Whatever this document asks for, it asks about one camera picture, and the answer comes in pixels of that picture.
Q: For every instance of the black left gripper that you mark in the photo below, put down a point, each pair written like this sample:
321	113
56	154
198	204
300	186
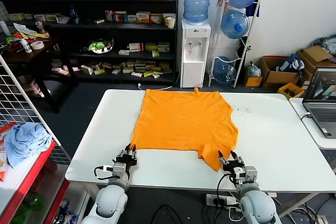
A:
127	159

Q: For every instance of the orange t-shirt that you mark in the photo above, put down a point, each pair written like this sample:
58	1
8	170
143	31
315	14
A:
183	119

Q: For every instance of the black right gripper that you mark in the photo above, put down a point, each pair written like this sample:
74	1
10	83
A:
232	166

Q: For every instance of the red white snack package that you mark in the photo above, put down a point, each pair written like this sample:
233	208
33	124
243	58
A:
6	129

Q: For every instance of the small white side table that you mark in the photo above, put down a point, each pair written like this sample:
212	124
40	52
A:
296	106

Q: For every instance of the dark wooden table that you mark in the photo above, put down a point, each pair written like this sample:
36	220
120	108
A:
15	54

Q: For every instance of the small white bottle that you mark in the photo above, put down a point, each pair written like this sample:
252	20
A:
27	47

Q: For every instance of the white box red picture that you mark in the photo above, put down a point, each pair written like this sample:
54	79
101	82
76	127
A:
119	16

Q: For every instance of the white jug rack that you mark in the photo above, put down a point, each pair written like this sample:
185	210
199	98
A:
237	77

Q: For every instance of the large white table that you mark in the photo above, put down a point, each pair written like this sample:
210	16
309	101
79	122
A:
275	129

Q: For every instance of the flat white medicine box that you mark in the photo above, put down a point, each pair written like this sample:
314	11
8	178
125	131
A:
124	52

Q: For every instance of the white power strip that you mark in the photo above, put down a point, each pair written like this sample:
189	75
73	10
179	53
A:
212	200

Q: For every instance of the blue plastic bottle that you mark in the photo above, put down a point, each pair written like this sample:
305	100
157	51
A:
74	16

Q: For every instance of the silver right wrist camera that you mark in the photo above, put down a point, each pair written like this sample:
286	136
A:
248	172

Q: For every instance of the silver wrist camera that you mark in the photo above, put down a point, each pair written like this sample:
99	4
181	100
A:
248	172
119	169

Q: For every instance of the steel bowl with green packets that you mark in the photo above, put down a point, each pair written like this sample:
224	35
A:
98	47

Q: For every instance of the clear plastic bag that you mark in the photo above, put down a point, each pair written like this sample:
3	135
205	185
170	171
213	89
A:
253	71

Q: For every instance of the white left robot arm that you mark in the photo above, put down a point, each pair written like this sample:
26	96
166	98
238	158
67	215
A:
110	200

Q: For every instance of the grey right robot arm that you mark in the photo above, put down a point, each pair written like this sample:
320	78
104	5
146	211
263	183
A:
257	205

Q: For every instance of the flat pink white box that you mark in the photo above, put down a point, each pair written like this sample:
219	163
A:
137	74

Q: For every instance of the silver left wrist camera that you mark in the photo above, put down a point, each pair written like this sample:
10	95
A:
119	169

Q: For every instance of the yellow plastic bin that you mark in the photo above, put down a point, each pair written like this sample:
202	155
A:
284	90

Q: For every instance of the blue white package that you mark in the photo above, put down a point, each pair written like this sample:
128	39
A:
63	213

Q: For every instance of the red white cart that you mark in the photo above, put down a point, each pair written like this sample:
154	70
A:
15	182

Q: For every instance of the blue white bag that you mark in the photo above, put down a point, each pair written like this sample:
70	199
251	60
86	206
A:
288	62

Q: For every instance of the light blue cloth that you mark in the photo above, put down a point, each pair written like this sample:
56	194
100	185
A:
26	140

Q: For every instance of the white water dispenser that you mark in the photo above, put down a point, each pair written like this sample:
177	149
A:
194	72

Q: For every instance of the yellow white medicine box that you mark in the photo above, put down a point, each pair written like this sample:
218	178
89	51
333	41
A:
143	17

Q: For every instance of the white red medicine box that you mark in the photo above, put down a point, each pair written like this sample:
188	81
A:
136	47

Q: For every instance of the green plastic bottle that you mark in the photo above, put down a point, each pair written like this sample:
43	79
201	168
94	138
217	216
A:
31	200

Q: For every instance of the masking tape roll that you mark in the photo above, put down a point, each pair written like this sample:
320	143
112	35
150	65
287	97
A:
36	47

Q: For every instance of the green snack bag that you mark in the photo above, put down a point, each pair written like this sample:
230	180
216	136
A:
11	40

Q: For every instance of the plain brown cardboard box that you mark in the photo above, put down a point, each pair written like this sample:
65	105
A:
315	53

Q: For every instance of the white green medicine box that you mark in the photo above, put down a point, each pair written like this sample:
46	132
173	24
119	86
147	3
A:
164	47

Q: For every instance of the black shelving unit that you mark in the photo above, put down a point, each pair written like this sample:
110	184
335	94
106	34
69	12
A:
118	26

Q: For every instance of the pile of grey clothes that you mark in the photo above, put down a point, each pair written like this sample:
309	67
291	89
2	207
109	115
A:
328	43

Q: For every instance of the grey laptop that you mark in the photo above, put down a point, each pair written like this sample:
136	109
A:
323	113

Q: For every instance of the white orange medicine box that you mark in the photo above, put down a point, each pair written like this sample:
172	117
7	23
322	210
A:
165	16

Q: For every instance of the small green medicine box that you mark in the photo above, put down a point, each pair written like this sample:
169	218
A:
155	53

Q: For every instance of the white paper cup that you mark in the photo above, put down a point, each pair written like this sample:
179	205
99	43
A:
170	23

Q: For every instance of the plain white medicine box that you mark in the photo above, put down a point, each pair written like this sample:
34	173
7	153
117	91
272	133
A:
86	70

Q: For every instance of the open cardboard box red rim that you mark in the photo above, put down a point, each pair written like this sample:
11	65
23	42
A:
278	78

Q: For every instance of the yellow green medicine box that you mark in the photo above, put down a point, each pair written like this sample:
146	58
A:
151	47
156	18

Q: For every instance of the colourful paper pile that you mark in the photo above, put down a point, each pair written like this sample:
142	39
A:
23	31

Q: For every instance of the small yellow box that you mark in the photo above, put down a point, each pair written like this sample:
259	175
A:
253	81

